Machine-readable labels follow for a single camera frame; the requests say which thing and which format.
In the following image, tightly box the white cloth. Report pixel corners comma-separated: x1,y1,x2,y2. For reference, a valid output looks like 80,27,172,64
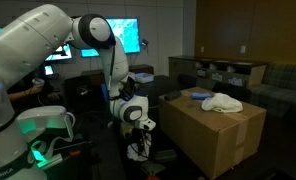
201,93,243,113

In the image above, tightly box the green plaid sofa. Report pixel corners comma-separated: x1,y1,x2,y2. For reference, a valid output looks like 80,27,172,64
250,63,296,122

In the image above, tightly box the wooden shelf cabinet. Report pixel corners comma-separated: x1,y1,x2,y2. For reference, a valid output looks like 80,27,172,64
169,55,268,89

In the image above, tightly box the blue sponge block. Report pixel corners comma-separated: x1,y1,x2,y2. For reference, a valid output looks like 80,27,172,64
191,92,211,100

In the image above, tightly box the green cloth wedge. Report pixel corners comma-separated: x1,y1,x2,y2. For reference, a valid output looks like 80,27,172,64
141,161,166,176

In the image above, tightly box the red apple toy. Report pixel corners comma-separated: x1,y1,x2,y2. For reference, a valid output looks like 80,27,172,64
146,176,160,180

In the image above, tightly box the cardboard box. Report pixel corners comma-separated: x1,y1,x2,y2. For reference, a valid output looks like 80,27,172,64
159,87,266,180

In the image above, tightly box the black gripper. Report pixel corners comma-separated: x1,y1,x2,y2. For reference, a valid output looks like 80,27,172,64
132,129,148,157

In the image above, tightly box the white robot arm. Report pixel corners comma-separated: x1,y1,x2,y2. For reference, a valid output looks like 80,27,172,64
0,4,156,180

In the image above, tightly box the white plastic bag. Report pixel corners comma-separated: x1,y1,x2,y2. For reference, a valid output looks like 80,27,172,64
127,133,152,162

